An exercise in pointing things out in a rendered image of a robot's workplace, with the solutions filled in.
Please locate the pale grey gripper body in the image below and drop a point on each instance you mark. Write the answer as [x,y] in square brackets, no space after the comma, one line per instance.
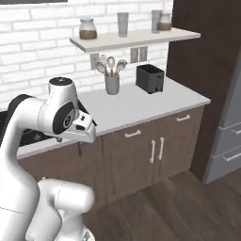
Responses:
[84,135]

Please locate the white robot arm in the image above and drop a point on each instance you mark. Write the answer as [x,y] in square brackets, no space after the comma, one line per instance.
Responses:
[19,147]

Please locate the wide brown cupboard front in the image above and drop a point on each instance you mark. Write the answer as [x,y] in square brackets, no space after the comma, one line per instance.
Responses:
[62,166]

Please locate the black hob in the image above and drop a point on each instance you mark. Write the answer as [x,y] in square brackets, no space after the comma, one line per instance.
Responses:
[29,135]

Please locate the brown drawer front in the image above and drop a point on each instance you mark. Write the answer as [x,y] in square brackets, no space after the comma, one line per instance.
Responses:
[138,128]
[188,113]

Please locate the brown cupboard door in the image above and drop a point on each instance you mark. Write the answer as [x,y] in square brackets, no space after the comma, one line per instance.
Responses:
[131,169]
[179,150]

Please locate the grey utensil pot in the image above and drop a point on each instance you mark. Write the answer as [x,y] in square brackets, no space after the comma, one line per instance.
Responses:
[112,84]

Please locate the grey spoon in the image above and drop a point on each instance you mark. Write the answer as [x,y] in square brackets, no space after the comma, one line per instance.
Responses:
[101,67]
[111,62]
[120,65]

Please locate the metal whisk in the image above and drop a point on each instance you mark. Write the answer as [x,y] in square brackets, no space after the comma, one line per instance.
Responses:
[104,61]

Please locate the black toaster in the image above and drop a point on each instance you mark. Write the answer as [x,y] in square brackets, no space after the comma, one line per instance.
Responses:
[150,79]

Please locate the wide glass jar brown contents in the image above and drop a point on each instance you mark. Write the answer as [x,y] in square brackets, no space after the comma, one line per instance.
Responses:
[88,29]

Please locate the grey glass tumbler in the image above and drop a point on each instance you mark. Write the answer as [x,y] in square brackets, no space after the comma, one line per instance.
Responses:
[155,20]
[123,24]

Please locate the small glass jar brown contents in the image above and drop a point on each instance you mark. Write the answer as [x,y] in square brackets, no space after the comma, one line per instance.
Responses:
[164,22]

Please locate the tall dark brown cupboard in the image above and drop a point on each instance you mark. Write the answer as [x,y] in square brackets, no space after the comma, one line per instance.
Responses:
[200,56]

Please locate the dark extractor hood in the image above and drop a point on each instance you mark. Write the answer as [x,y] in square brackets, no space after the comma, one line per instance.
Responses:
[31,1]

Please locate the grey fridge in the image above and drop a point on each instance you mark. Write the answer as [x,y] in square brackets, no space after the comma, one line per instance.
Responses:
[229,138]

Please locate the single grey wall socket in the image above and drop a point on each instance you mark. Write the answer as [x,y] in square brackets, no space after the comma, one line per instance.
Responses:
[94,61]

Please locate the double grey wall socket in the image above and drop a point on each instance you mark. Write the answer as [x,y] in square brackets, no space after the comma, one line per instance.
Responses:
[138,54]

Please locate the pale wooden wall shelf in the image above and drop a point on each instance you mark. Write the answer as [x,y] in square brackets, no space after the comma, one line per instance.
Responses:
[125,40]

